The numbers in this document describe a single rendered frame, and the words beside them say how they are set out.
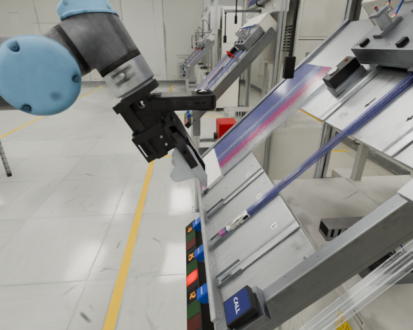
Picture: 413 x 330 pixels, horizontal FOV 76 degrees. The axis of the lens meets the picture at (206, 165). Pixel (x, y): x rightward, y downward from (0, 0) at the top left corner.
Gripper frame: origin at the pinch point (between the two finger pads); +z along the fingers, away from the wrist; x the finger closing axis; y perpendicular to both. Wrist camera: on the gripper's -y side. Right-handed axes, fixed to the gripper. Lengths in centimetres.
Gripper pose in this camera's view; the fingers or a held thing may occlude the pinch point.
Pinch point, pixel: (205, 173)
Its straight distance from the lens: 53.1
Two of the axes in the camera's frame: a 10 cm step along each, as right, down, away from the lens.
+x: 0.8, 4.1, -9.1
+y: -8.7, 4.7, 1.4
